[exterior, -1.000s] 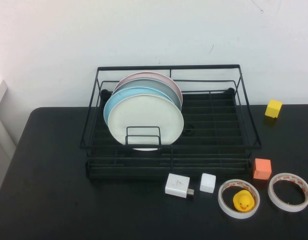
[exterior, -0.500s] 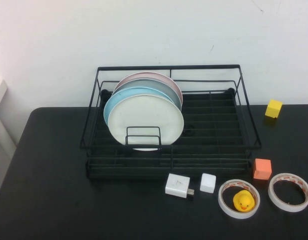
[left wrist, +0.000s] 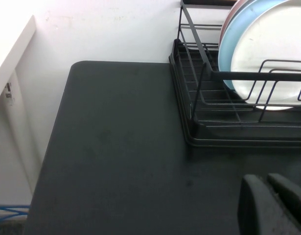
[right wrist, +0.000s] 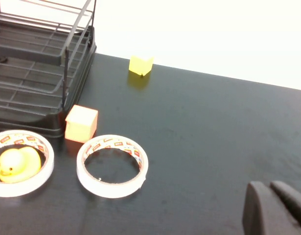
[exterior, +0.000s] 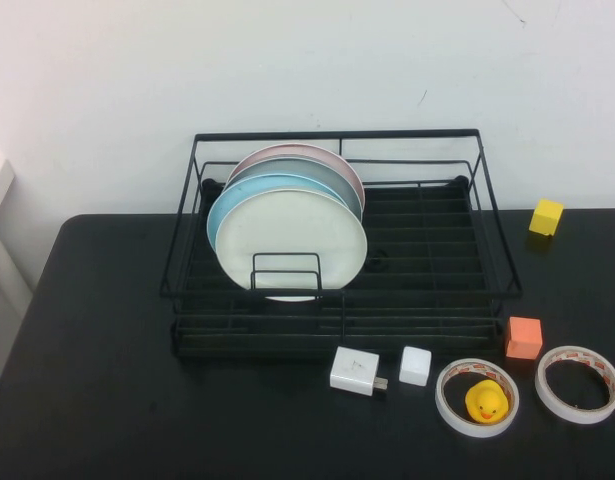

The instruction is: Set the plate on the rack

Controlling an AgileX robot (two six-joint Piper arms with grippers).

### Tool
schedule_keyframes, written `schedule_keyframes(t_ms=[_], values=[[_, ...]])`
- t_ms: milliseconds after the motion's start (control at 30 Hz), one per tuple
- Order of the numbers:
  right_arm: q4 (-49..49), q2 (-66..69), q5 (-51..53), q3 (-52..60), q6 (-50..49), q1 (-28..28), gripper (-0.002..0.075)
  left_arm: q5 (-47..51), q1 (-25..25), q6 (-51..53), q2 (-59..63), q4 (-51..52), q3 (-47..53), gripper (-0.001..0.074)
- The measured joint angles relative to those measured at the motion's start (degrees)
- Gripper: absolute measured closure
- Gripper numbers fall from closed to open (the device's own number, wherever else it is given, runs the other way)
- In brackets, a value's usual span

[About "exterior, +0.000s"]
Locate white round plate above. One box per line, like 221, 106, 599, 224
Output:
214, 185, 369, 303

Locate grey plate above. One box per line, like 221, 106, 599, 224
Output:
225, 156, 364, 221

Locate light blue plate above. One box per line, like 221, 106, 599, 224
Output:
205, 172, 348, 256

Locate pink plate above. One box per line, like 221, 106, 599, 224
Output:
235, 142, 367, 201

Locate white power adapter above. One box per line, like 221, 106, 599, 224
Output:
329, 345, 390, 398

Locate small white cube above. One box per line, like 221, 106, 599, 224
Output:
398, 345, 433, 387

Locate orange cube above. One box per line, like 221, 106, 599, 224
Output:
505, 316, 544, 361

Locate yellow cube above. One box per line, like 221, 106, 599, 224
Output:
528, 198, 566, 237

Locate yellow rubber duck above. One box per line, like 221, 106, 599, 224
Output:
464, 379, 504, 422

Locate white double-sided tape roll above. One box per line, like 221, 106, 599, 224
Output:
434, 357, 521, 440
534, 344, 615, 426

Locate black wire dish rack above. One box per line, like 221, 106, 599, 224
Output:
159, 128, 523, 359

